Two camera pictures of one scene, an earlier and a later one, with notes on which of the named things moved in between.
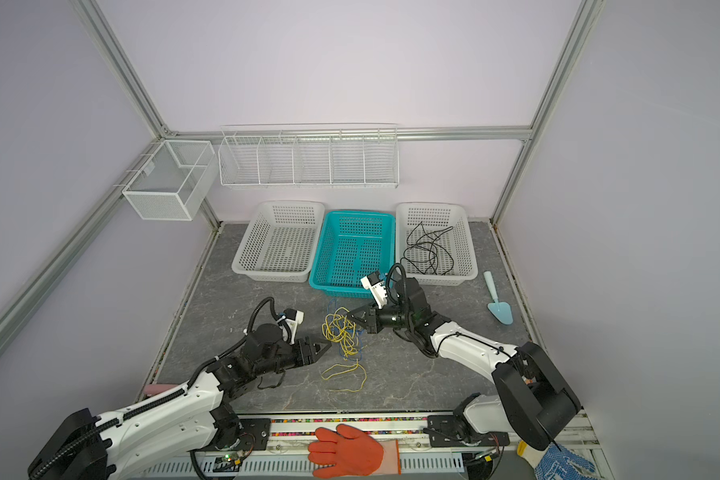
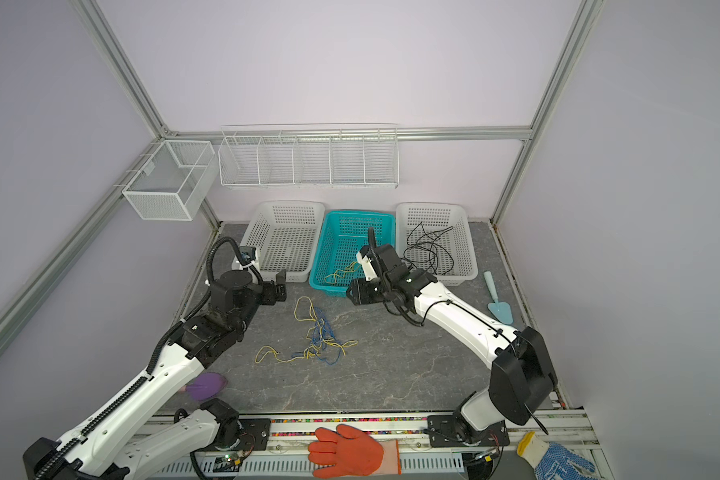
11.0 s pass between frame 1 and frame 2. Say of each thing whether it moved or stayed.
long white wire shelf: stayed
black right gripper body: moved
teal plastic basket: stayed
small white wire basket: stayed
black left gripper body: moved
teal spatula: stayed
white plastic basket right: stayed
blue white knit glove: stayed
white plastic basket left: stayed
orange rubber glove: stayed
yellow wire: moved
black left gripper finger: moved
